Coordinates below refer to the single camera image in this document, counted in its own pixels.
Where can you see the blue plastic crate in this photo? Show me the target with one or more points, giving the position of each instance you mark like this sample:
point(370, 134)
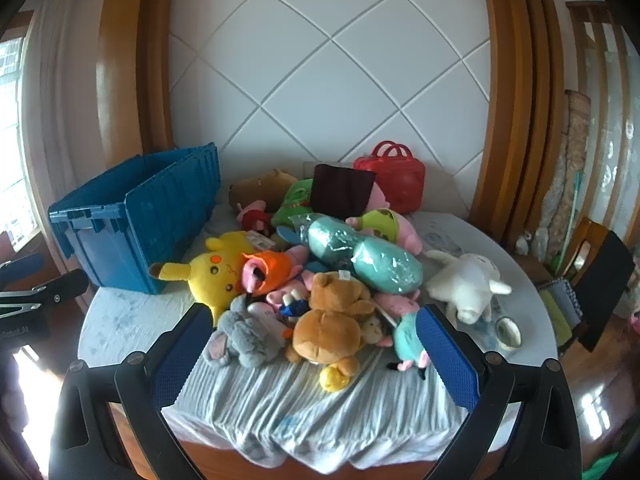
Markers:
point(165, 220)

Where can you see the white dragon plush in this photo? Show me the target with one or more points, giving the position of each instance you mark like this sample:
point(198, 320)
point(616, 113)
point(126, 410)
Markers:
point(465, 285)

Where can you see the small yellow duck plush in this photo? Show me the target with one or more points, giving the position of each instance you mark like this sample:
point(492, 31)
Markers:
point(332, 379)

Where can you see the teal neck pillow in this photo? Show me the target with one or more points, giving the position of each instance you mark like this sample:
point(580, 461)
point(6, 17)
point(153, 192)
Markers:
point(385, 265)

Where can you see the frosted glass door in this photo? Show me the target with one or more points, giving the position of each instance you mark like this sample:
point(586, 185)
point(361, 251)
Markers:
point(615, 110)

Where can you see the green mop pole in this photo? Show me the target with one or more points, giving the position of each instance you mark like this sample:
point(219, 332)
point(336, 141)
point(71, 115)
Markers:
point(572, 210)

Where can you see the brown capybara plush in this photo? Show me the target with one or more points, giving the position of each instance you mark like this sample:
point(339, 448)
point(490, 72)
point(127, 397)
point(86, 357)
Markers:
point(265, 187)

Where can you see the window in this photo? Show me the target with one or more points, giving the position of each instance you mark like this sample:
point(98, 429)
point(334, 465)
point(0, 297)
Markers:
point(10, 110)

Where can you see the red handbag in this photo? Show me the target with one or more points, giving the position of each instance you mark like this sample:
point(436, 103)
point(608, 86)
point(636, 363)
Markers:
point(400, 180)

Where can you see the white duck plush blue outfit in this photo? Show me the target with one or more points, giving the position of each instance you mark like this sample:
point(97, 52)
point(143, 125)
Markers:
point(292, 307)

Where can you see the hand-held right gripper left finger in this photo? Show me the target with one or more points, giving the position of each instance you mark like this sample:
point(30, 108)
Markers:
point(185, 355)

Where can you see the wooden wall frame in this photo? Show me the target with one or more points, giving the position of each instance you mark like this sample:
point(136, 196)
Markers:
point(130, 60)
point(520, 110)

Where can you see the striped light blue tablecloth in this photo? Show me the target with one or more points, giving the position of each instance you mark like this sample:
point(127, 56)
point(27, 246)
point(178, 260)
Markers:
point(300, 410)

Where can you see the wooden chair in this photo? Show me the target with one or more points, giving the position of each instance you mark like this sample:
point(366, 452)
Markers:
point(585, 240)

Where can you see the yellow green folded cloth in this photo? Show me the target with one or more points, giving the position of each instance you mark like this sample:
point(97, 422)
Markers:
point(555, 322)

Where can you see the pink pig plush red dress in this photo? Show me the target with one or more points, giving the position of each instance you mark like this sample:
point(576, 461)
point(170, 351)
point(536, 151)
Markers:
point(257, 220)

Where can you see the round wooden table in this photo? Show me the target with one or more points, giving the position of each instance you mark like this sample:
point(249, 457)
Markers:
point(215, 462)

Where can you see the white cup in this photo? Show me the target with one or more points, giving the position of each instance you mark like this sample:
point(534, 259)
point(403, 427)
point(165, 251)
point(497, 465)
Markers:
point(515, 335)

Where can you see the white curtain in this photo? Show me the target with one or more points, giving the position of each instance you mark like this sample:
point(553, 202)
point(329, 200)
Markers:
point(55, 110)

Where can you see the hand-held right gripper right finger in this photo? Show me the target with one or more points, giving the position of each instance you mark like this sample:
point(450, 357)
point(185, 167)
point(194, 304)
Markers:
point(450, 360)

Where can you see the pink pig plush green dress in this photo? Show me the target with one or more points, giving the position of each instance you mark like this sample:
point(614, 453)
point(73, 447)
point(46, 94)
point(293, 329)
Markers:
point(382, 222)

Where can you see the yellow plush with red cheeks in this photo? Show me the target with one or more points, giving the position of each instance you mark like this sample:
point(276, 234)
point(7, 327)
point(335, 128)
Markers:
point(215, 270)

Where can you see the dark maroon knit cloth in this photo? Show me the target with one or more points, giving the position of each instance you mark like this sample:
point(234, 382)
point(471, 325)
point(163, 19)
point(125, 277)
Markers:
point(340, 190)

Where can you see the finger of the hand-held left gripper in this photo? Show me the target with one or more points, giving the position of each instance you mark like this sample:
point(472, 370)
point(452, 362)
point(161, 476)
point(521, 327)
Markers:
point(65, 286)
point(22, 264)

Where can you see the pink pig plush teal dress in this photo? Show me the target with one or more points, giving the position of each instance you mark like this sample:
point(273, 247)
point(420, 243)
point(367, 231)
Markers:
point(410, 340)

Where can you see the orange and pink plush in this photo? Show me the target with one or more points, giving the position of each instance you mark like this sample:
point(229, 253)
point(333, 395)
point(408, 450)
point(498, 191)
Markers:
point(275, 267)

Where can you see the checked folded cloth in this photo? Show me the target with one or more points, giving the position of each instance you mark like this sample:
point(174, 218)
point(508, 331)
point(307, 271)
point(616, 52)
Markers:
point(567, 295)

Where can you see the grey plush with pink ears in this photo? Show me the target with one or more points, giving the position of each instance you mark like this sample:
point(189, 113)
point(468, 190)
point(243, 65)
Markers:
point(245, 335)

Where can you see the brown bear plush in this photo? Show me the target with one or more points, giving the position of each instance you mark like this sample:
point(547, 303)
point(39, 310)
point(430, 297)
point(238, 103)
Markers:
point(325, 330)

